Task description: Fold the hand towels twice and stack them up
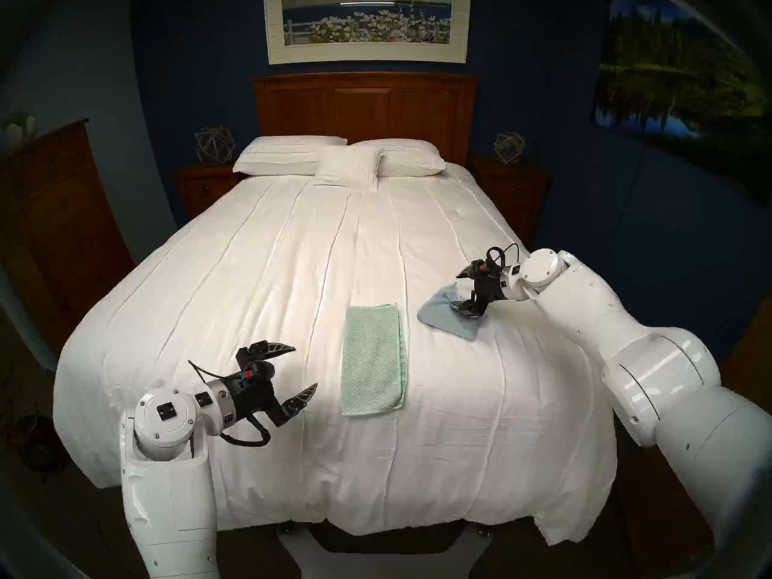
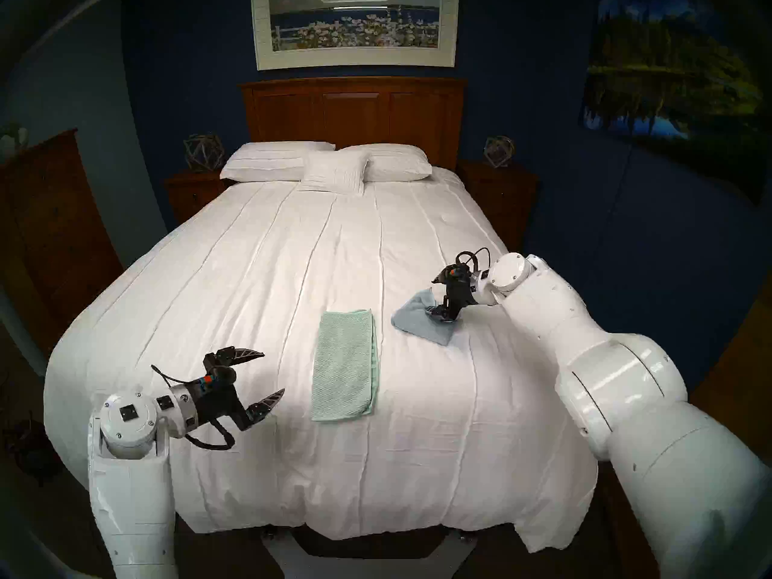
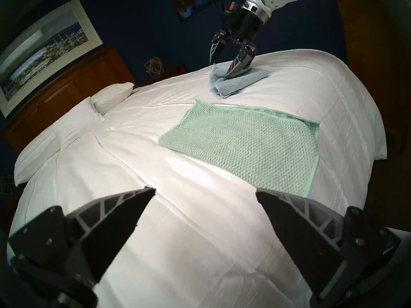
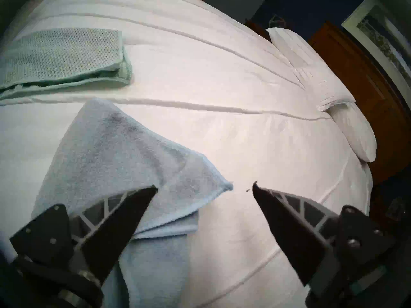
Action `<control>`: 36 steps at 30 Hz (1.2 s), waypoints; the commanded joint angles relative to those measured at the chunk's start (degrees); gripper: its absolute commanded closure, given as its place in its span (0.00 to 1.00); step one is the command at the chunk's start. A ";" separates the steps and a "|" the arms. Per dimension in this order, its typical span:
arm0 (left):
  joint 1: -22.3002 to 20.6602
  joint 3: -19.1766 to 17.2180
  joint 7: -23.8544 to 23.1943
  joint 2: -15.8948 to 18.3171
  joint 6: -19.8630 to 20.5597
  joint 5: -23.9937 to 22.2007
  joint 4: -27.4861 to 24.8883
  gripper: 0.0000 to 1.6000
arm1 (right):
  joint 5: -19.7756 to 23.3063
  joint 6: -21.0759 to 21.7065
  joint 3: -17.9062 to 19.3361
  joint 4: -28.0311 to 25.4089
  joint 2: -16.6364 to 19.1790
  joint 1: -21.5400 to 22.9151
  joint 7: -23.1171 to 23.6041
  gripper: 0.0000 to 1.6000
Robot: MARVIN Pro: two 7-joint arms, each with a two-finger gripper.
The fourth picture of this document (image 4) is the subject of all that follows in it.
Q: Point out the brown wooden nightstand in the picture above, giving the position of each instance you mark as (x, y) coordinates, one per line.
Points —
(257, 28)

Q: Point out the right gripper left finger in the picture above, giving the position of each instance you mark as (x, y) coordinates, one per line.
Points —
(106, 227)

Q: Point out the framed flower seascape picture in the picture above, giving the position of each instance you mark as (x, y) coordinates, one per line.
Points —
(385, 38)

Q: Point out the mint green hand towel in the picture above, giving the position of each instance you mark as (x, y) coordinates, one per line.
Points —
(57, 54)

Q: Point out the brown wooden headboard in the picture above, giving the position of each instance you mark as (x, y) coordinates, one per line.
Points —
(369, 86)

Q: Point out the square pleated white pillow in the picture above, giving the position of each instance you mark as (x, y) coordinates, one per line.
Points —
(324, 86)

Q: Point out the light blue hand towel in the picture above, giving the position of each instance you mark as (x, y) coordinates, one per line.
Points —
(112, 156)

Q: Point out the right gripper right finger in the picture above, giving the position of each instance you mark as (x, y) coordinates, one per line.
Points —
(298, 233)

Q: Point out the white bed comforter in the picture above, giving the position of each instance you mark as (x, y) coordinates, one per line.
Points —
(224, 86)

